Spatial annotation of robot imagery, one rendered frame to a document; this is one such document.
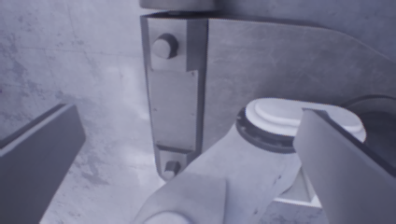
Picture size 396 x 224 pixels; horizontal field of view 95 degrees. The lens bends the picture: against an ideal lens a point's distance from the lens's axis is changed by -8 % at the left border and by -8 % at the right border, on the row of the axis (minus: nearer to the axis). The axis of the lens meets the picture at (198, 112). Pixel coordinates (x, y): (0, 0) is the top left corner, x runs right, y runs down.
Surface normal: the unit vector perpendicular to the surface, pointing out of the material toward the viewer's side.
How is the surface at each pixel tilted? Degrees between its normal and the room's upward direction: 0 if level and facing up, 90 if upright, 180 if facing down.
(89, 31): 0
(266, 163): 90
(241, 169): 90
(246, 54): 0
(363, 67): 0
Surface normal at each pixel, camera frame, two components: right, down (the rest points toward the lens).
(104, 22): -0.20, 0.51
